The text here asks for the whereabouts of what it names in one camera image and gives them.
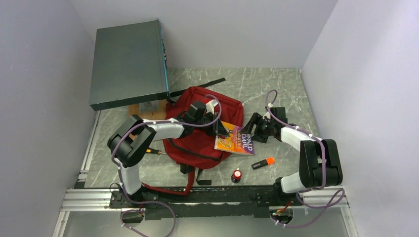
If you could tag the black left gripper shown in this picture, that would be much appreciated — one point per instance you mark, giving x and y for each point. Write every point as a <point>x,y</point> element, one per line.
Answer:
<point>218,129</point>

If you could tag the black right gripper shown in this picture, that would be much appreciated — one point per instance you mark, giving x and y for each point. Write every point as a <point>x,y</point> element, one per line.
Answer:
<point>257,119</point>

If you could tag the orange comic book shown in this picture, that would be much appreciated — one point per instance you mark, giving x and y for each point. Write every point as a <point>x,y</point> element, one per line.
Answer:
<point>234,141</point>

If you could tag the red backpack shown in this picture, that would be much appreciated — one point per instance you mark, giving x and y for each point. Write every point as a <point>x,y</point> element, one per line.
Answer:
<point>196,150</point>

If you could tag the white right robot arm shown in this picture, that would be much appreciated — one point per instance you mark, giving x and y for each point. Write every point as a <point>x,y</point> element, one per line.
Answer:
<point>319,162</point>

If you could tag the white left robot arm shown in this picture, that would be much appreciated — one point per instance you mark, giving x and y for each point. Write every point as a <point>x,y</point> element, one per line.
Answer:
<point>129,143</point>

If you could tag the orange highlighter marker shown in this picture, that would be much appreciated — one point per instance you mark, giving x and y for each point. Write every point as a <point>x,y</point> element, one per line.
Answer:
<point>262,163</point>

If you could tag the black yellow screwdriver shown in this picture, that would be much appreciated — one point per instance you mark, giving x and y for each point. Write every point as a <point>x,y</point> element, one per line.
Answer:
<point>154,151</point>

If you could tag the wooden board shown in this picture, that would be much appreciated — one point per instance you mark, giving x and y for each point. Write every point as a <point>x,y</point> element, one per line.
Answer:
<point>157,115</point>

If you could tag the dark grey box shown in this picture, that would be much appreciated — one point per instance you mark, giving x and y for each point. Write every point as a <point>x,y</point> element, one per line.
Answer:
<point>129,66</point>

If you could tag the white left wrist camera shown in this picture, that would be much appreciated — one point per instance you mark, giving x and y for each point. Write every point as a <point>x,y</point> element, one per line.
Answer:
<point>211,105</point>

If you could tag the metal post with base plate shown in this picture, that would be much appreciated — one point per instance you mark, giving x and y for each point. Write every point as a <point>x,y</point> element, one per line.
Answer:
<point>150,106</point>

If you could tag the black mounting rail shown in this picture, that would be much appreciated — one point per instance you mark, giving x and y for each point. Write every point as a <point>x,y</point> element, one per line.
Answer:
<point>258,201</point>

